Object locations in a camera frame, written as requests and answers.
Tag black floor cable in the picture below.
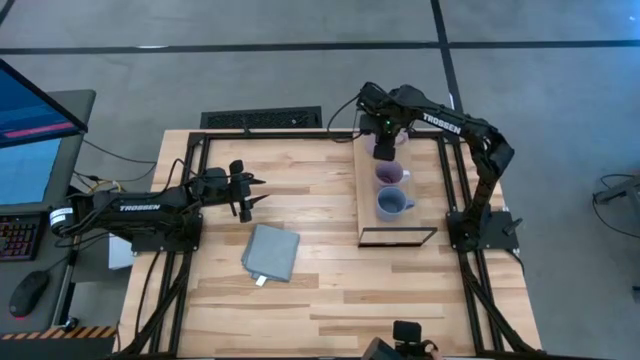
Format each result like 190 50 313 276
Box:
81 138 158 167

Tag black backlit keyboard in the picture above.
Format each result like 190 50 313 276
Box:
0 213 42 263

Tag white box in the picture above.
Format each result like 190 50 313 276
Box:
108 234 137 271

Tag purple and cream ribbed mug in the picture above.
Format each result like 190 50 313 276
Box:
373 159 413 190

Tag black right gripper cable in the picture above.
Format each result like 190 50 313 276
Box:
326 93 369 145

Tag folded grey towel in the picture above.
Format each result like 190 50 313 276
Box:
240 223 301 288

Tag yellow-black hazard tape strip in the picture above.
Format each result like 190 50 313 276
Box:
0 325 117 342

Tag tilted computer monitor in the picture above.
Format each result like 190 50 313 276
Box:
0 58 90 150

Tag yellow cable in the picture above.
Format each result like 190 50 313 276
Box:
87 178 124 196

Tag grey side desk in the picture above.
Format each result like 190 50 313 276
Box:
0 209 84 335

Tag black stand legs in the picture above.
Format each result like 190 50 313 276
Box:
592 172 640 240

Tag plain lavender mug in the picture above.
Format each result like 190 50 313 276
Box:
363 130 410 157

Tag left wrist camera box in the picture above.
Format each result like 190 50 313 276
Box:
203 167 230 190

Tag grey-blue faceted mug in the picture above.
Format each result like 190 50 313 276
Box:
374 185 417 223

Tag grey-framed computer monitor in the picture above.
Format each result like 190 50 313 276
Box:
0 89 97 216

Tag black computer mouse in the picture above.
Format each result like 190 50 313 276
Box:
7 269 51 320

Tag black aluminium rig frame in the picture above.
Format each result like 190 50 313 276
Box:
112 127 544 360

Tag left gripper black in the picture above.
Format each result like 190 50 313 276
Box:
199 159 272 225

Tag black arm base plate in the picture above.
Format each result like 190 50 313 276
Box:
446 209 524 252
130 232 204 253

